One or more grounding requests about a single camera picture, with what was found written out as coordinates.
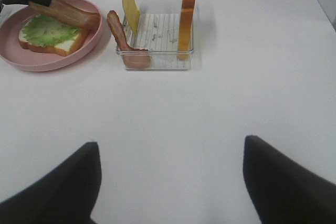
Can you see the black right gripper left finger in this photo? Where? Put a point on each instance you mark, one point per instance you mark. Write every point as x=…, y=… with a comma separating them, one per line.
x=67, y=194

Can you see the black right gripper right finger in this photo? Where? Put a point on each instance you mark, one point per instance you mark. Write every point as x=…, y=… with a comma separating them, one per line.
x=281, y=190

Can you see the green lettuce leaf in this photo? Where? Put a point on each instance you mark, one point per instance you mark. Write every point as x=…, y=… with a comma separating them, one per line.
x=43, y=30

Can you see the bread slice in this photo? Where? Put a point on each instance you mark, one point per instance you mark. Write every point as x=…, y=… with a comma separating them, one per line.
x=186, y=19
x=63, y=49

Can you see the yellow cheese slice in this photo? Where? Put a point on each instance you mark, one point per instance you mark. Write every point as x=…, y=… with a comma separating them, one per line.
x=132, y=14

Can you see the pink round plate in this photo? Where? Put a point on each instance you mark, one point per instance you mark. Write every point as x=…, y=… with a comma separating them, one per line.
x=27, y=60

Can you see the clear right plastic tray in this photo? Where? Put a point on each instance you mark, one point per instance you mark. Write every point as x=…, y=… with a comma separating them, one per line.
x=157, y=38

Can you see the upright bread slice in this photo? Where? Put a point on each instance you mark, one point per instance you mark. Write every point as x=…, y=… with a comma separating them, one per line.
x=186, y=19

